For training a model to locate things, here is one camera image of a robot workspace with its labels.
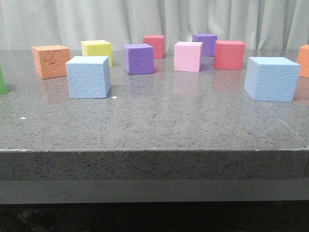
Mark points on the back purple foam cube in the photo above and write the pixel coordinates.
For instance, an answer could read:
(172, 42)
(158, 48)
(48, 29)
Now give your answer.
(208, 43)

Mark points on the right red foam cube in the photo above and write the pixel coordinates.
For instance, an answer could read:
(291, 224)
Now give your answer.
(228, 55)

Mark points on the front purple foam cube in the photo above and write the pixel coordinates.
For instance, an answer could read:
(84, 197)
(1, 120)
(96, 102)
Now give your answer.
(138, 58)

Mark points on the green foam cube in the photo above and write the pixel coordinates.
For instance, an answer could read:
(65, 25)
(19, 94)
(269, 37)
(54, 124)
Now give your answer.
(3, 86)

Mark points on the light blue foam cube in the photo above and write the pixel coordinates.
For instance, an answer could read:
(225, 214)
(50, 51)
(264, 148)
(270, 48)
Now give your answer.
(271, 79)
(88, 77)

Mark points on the pink foam cube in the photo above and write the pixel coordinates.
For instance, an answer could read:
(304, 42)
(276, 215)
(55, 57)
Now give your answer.
(187, 56)

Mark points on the back red foam cube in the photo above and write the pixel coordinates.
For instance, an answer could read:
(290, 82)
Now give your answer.
(157, 41)

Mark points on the right orange foam cube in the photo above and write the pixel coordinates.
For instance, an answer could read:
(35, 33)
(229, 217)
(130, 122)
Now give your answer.
(303, 60)

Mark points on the yellow foam cube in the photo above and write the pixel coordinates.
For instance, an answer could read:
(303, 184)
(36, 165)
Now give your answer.
(97, 48)

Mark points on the orange foam cube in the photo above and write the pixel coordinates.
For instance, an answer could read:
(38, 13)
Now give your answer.
(303, 60)
(50, 60)

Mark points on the left orange foam cube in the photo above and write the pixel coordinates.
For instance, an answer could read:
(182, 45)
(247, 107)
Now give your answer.
(50, 60)

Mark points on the purple foam cube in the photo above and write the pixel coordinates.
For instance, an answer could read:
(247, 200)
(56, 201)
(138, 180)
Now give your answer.
(138, 58)
(208, 43)

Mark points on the red foam cube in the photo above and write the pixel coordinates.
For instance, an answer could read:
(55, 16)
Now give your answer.
(157, 41)
(228, 55)

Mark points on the grey-white curtain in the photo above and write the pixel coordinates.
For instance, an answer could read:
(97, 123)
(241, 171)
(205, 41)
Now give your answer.
(260, 24)

